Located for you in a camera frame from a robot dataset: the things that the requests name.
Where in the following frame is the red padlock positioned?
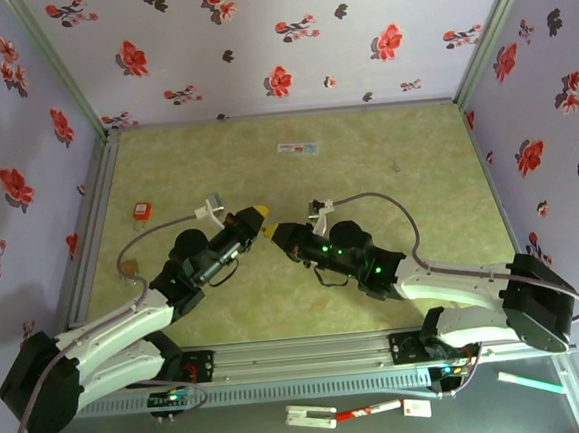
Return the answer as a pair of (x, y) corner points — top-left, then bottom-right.
(128, 200), (154, 234)

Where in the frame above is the white printed sticker label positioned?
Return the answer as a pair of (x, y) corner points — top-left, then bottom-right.
(276, 141), (322, 157)

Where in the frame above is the red white marker pen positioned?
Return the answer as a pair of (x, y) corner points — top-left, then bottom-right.
(333, 398), (406, 424)

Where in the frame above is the white card red logo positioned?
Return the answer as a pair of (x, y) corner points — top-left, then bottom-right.
(401, 396), (434, 421)

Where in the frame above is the white green stick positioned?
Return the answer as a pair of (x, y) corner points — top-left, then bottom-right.
(496, 366), (569, 401)

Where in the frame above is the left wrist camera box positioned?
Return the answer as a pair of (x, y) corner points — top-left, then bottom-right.
(193, 190), (229, 231)

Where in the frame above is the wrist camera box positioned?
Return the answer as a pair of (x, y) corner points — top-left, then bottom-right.
(306, 197), (340, 236)
(193, 190), (229, 231)

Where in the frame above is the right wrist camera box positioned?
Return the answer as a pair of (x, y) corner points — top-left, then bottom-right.
(306, 197), (340, 236)

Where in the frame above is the grey left arm cable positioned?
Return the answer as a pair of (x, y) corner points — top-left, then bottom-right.
(0, 211), (213, 433)

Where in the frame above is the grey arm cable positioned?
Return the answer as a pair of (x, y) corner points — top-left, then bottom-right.
(331, 176), (579, 407)
(0, 211), (213, 433)

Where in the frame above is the grey right arm cable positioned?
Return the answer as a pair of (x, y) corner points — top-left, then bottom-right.
(331, 176), (579, 407)

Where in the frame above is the thin aluminium table rail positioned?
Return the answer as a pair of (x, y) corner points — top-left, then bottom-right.
(106, 96), (462, 135)

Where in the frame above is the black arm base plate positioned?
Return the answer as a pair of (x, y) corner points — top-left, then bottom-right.
(177, 349), (217, 387)
(387, 326), (482, 368)

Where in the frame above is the wide aluminium base rail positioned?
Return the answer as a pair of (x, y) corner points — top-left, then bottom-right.
(69, 314), (579, 395)

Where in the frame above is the aluminium side rail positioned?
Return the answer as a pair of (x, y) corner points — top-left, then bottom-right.
(49, 128), (137, 330)
(458, 95), (569, 326)

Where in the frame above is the grey slotted cable duct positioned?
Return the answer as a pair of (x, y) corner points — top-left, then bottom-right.
(75, 371), (435, 419)

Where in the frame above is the white plastic bracket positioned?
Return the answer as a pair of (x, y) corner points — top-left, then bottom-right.
(283, 400), (339, 433)

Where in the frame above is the aluminium corner post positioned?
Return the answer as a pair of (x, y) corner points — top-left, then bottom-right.
(0, 0), (114, 149)
(445, 0), (547, 107)

